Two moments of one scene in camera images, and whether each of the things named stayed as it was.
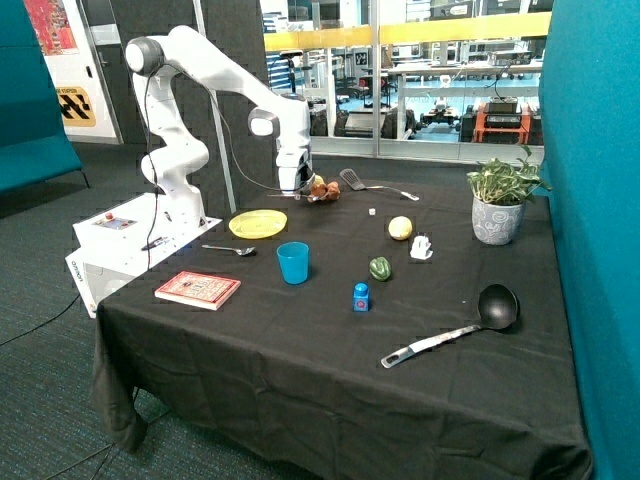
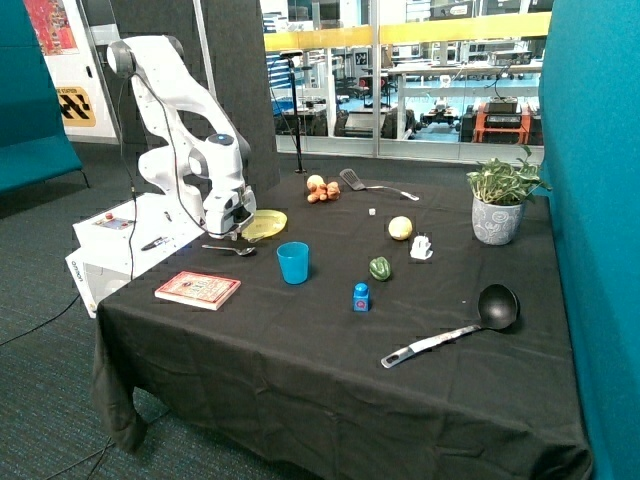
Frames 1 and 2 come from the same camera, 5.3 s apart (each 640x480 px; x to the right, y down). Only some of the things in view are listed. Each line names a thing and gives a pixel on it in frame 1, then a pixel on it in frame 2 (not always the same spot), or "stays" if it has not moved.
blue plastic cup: [294, 262] stays
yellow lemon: [400, 227] stays
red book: [197, 289] stays
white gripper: [295, 169] -> [229, 212]
